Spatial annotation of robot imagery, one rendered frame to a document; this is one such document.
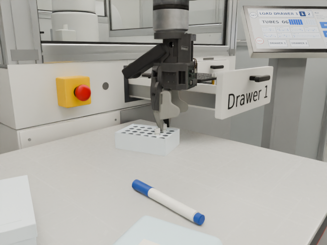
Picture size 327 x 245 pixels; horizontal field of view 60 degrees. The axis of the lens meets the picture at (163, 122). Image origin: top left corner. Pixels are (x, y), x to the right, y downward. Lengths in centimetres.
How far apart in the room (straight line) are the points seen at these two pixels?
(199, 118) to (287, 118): 66
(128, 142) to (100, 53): 30
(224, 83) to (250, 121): 200
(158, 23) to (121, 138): 26
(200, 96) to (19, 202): 49
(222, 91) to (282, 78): 103
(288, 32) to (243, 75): 91
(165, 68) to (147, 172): 22
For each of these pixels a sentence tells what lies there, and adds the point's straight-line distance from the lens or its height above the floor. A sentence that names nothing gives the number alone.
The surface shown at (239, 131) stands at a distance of 272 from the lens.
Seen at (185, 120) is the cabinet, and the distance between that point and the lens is 113.
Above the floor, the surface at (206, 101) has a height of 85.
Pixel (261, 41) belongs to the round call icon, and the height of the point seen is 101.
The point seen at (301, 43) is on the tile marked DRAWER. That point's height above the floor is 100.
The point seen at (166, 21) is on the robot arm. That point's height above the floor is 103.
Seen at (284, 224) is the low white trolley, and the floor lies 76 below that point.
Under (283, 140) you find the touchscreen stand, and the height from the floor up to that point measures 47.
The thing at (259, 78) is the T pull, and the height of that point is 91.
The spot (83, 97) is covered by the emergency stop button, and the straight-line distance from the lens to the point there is 71.
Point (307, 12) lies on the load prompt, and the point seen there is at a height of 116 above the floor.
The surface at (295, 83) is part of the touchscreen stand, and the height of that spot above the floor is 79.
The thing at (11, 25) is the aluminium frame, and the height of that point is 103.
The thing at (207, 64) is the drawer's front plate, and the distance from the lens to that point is 118.
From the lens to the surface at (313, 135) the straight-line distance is 248.
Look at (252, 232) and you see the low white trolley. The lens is 39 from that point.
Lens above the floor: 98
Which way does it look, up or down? 15 degrees down
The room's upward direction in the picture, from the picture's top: straight up
